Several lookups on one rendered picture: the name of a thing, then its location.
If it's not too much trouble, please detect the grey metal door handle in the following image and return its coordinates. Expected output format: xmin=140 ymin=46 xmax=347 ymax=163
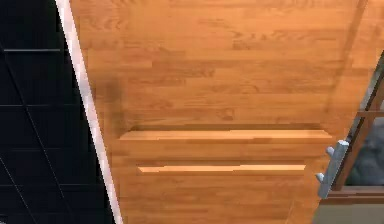
xmin=315 ymin=139 xmax=350 ymax=200

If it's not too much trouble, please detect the brown framed window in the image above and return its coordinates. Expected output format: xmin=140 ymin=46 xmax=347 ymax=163
xmin=321 ymin=49 xmax=384 ymax=205

